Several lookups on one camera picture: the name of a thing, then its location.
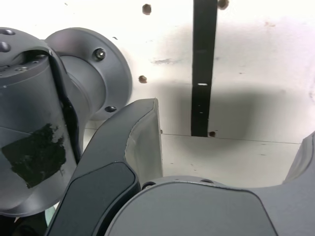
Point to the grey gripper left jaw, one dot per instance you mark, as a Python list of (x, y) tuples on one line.
[(108, 152)]

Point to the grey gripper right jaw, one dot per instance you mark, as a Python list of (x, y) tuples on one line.
[(197, 211)]

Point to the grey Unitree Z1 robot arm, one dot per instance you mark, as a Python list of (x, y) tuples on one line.
[(81, 81)]

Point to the black tape strip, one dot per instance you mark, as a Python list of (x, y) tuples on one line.
[(204, 49)]

